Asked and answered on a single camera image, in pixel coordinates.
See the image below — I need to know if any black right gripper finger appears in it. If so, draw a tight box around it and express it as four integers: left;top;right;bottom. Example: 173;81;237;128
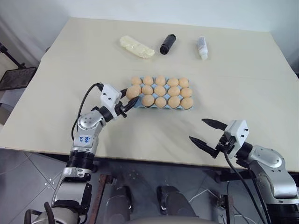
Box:
188;136;218;159
201;118;228;131

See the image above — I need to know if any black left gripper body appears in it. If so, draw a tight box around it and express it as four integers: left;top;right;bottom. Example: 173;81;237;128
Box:
115;102;129;118

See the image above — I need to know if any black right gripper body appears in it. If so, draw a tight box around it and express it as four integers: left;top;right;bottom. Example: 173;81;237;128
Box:
215;133;236;155

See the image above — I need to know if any light blue egg tray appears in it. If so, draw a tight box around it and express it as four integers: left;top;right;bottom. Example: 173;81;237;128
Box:
130;75;195;111

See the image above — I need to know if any cream plastic-wrapped packet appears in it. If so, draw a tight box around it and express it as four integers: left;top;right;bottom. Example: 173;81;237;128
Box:
119;35;156;59

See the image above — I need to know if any black cylindrical bottle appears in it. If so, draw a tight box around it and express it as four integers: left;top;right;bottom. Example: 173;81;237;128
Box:
159;34;177;55

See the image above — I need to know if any rusty metal bar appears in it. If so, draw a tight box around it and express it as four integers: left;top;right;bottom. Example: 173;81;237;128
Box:
89;174;113;224
219;194;235;224

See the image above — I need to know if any clear bottle with white cap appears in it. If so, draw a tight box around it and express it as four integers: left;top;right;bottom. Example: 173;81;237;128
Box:
196;36;209;60

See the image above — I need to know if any light grey robot torso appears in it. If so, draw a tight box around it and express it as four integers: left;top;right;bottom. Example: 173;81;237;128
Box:
126;215;212;224

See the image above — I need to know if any black mesh plate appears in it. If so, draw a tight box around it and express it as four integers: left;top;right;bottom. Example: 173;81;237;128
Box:
0;67;38;91

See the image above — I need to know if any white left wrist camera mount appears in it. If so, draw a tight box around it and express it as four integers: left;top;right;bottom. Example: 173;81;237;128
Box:
100;84;122;119

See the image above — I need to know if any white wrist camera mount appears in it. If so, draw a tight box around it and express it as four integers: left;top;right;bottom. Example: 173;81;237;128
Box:
100;84;122;119
223;119;249;157

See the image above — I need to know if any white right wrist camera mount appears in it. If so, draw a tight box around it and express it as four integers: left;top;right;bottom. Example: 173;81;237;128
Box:
223;119;249;157

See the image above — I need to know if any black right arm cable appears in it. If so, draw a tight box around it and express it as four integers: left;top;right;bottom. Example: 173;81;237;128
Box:
223;147;274;224

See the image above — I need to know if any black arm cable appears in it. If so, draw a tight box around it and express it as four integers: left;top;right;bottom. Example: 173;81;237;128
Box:
223;147;274;224
71;82;105;141

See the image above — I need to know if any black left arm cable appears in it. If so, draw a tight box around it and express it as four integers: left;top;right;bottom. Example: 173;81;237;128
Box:
71;82;105;141

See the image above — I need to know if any black table frame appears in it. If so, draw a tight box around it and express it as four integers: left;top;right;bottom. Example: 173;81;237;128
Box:
0;146;299;184

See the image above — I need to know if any white floor cable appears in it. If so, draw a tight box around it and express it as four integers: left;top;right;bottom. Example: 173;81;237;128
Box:
188;188;221;205

